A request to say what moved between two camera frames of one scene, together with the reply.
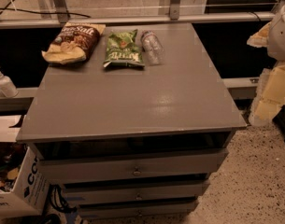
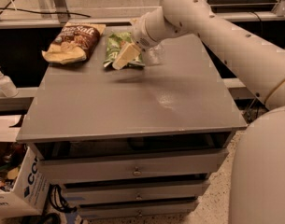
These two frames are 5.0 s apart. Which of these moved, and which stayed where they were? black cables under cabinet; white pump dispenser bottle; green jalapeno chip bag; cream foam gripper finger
Moved: cream foam gripper finger
Stayed: green jalapeno chip bag; white pump dispenser bottle; black cables under cabinet
